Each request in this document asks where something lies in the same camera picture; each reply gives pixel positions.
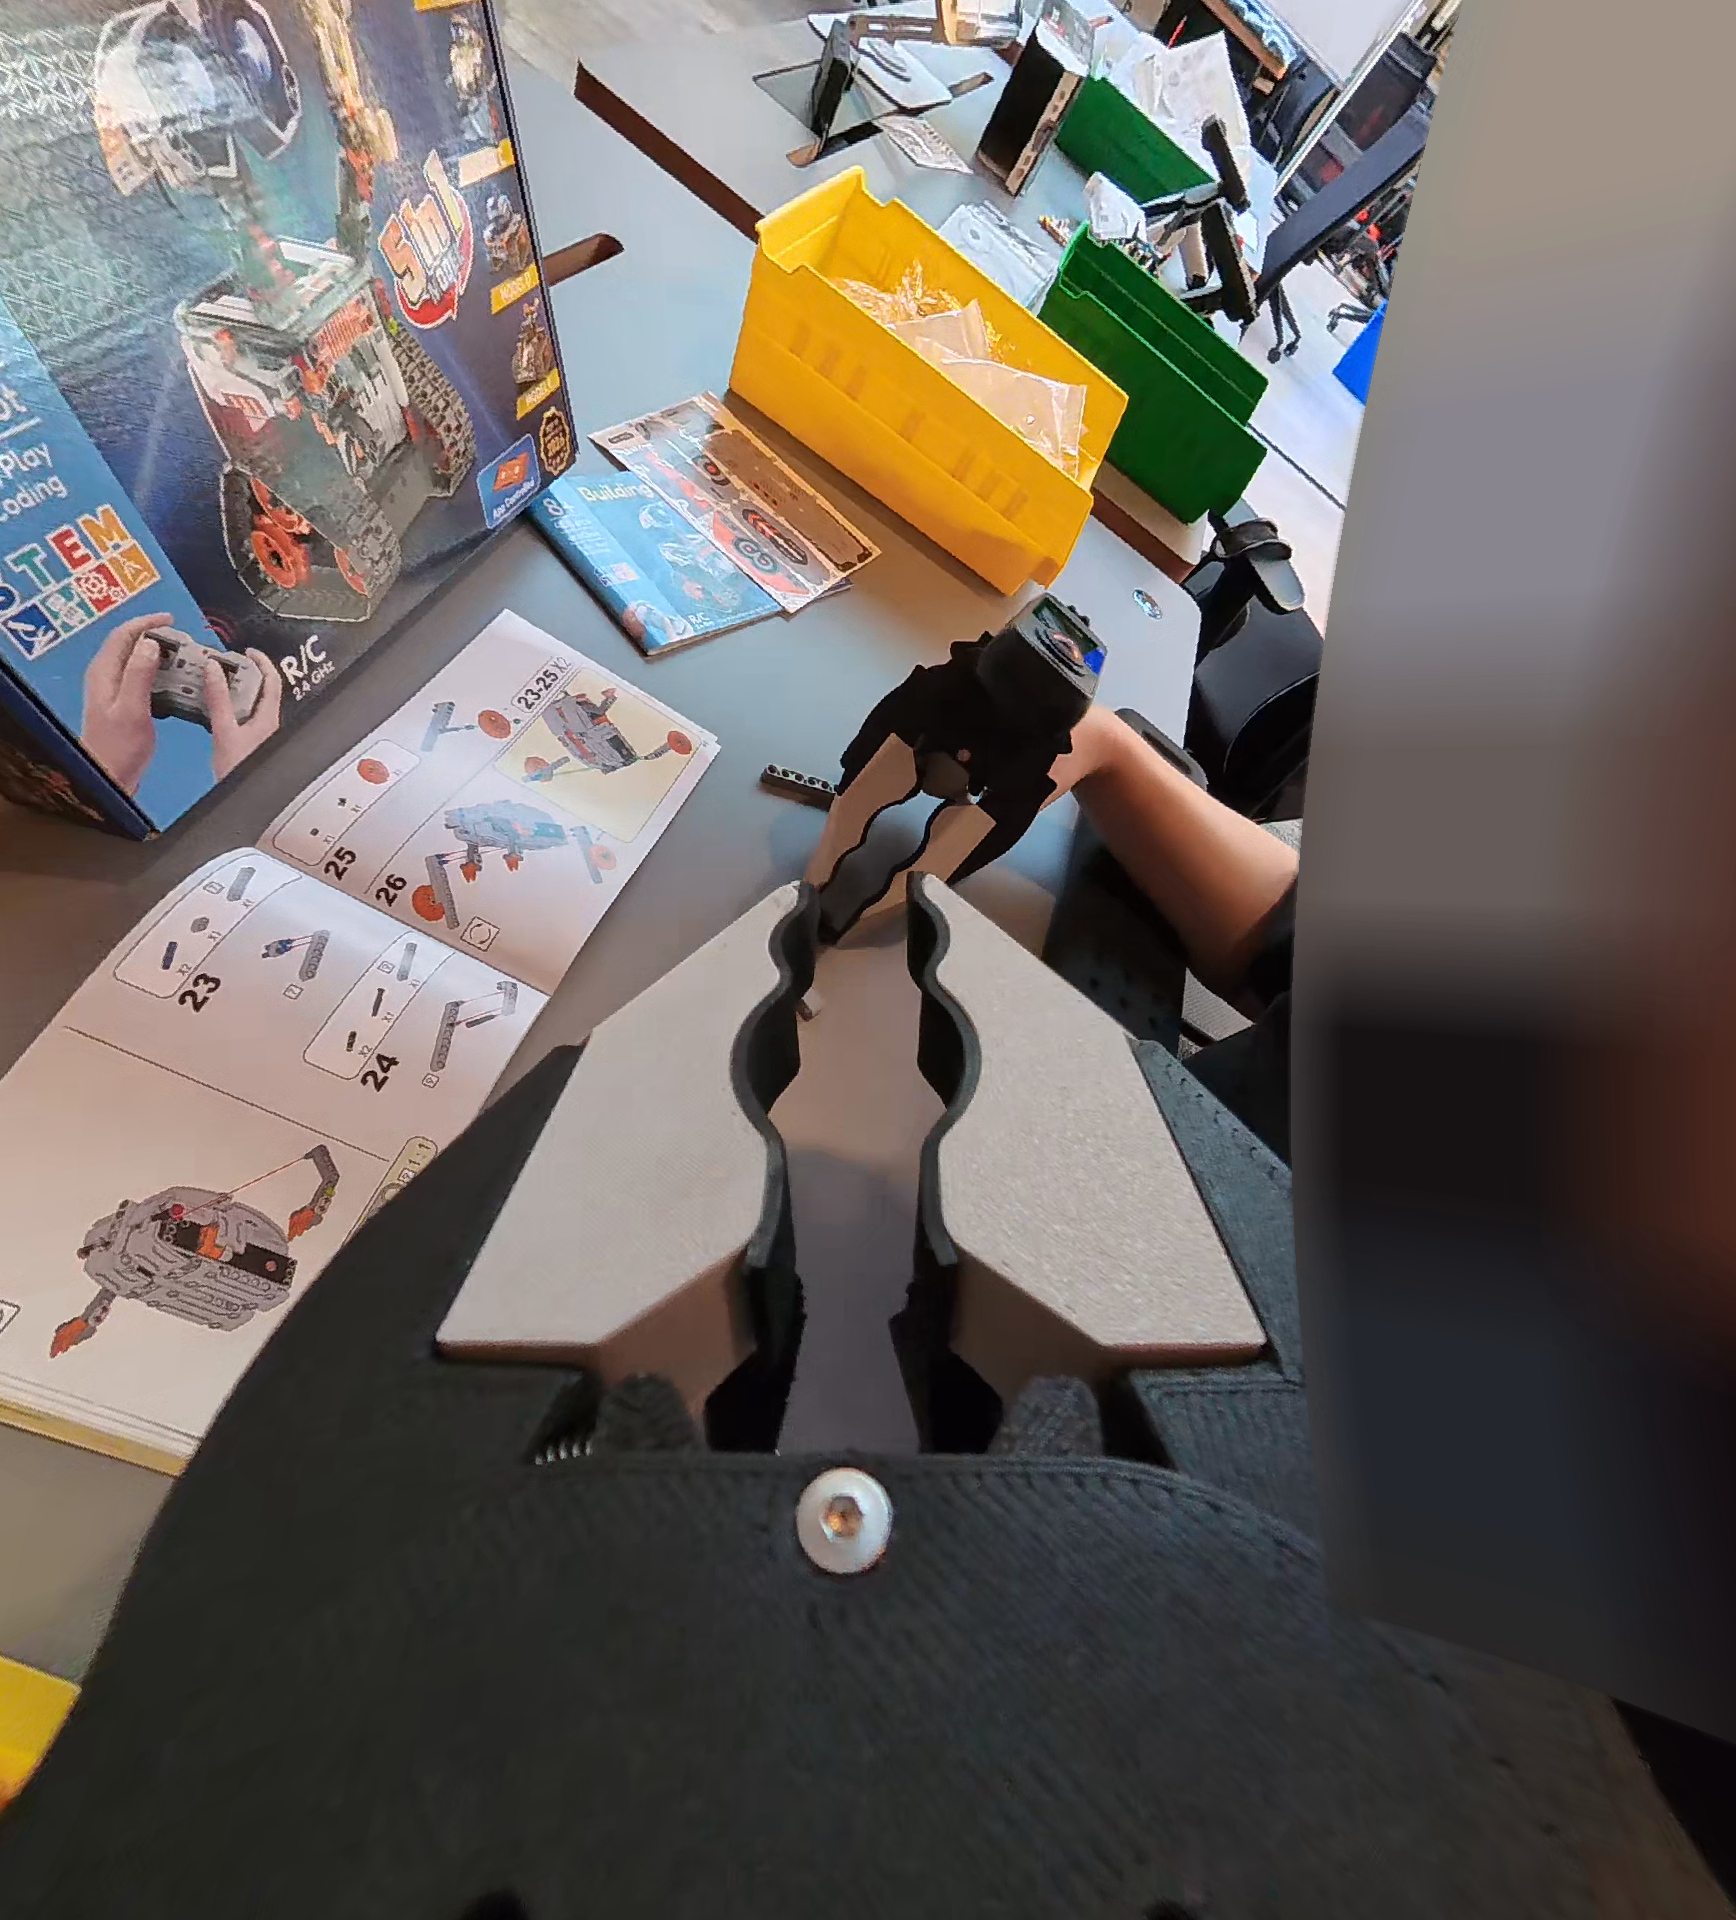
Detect blue robot toy box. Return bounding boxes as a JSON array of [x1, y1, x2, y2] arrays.
[[0, 0, 579, 842]]

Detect grey desk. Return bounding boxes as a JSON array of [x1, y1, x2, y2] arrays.
[[575, 0, 1411, 580], [0, 60, 1208, 1682]]

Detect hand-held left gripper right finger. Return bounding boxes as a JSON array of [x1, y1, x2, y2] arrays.
[[886, 874, 1270, 1454]]

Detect sticker sheet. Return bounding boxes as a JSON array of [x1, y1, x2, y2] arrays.
[[591, 393, 883, 619]]

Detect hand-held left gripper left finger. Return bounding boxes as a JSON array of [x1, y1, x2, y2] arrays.
[[436, 882, 827, 1454]]

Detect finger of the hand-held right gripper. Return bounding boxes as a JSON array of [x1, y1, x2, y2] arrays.
[[861, 792, 1003, 925], [802, 733, 912, 945]]

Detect open white instruction booklet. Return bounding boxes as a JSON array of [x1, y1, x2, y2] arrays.
[[0, 607, 725, 1481]]

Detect black and white box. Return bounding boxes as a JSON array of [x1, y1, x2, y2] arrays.
[[977, 23, 1096, 199]]

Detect person's right forearm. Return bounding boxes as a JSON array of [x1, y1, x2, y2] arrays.
[[1049, 704, 1306, 992]]

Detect green storage bin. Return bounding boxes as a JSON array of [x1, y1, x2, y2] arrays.
[[1037, 285, 1269, 529], [1054, 66, 1223, 212], [1054, 224, 1273, 431]]

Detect clear plastic packet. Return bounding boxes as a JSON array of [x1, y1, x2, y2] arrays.
[[940, 202, 1068, 306]]

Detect blue building booklet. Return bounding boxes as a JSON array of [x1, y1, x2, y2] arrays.
[[527, 473, 788, 660]]

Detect black tablet stand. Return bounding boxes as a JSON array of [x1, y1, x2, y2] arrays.
[[752, 14, 960, 165]]

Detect clear plastic bags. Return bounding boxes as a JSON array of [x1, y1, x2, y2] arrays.
[[831, 263, 1096, 469], [1091, 26, 1248, 171]]

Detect yellow storage bin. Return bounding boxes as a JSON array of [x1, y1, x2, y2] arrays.
[[725, 165, 1132, 600]]

